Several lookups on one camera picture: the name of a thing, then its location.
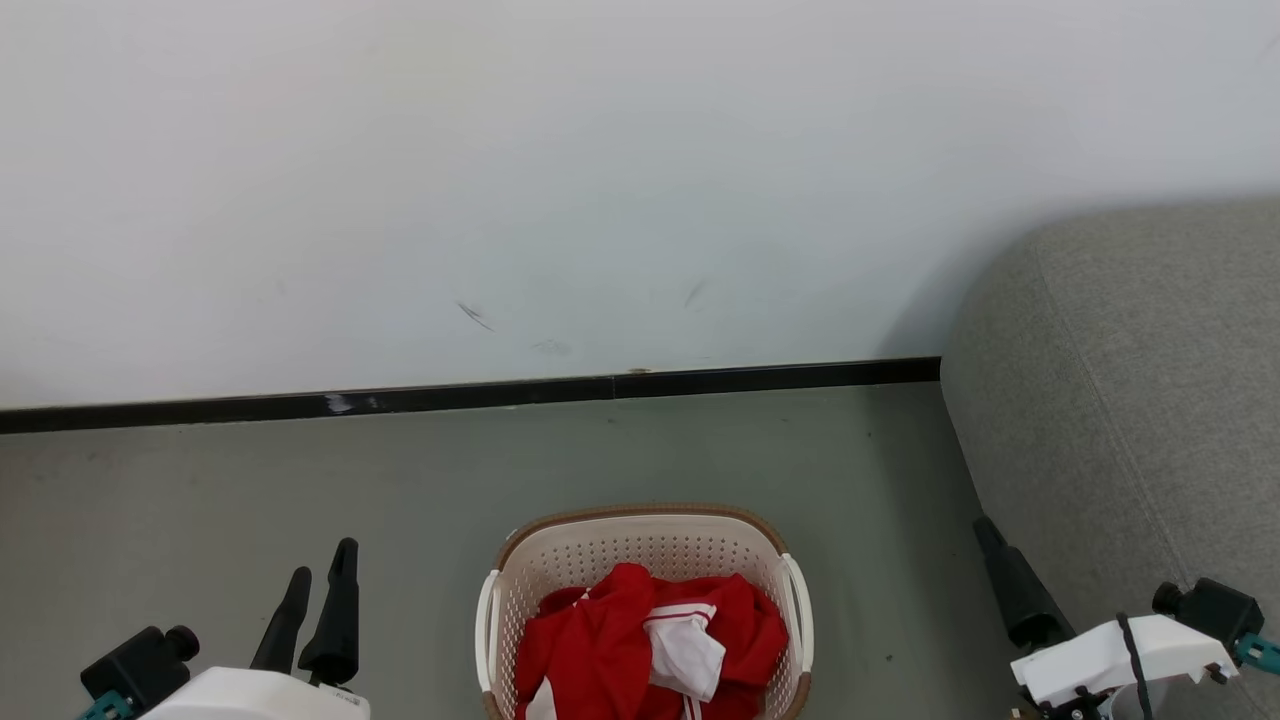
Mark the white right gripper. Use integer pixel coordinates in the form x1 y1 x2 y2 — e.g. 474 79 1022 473
975 517 1241 720

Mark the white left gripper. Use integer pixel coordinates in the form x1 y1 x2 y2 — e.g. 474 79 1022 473
140 538 371 720

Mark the red garment with white trim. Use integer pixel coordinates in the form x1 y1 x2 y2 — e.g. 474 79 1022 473
540 573 791 720

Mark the grey fabric sofa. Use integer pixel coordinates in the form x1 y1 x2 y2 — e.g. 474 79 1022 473
940 197 1280 720

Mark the cream perforated plastic laundry basket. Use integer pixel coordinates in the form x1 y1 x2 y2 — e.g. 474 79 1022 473
475 503 816 720

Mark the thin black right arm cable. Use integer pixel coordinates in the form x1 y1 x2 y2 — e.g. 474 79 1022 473
1116 613 1151 720

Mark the black wall baseboard strip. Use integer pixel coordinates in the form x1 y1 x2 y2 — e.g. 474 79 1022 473
0 357 942 435

